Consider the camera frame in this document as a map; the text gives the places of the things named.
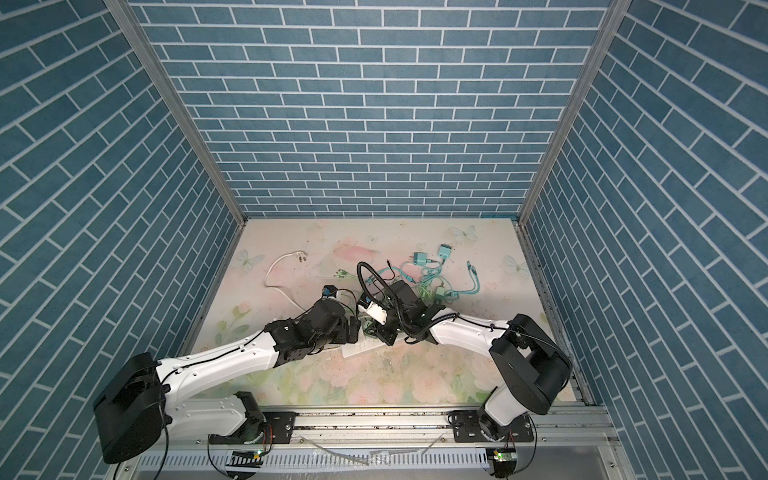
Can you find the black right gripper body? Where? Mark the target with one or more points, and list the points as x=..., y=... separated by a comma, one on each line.
x=395, y=324

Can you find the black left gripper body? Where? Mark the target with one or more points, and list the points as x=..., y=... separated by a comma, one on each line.
x=339, y=335

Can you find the white multicolour power strip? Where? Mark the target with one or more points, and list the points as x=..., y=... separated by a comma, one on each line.
x=363, y=345

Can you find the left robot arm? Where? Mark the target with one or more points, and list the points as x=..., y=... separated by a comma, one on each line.
x=145, y=399

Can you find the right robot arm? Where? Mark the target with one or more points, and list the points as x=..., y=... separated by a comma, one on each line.
x=533, y=368

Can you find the small teal charger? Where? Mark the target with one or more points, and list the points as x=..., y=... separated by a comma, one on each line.
x=420, y=259

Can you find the large teal charger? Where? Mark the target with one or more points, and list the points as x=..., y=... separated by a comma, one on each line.
x=444, y=252

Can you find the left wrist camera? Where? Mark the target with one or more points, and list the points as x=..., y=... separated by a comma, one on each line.
x=329, y=292

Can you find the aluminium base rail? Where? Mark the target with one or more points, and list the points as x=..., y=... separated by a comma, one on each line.
x=570, y=442

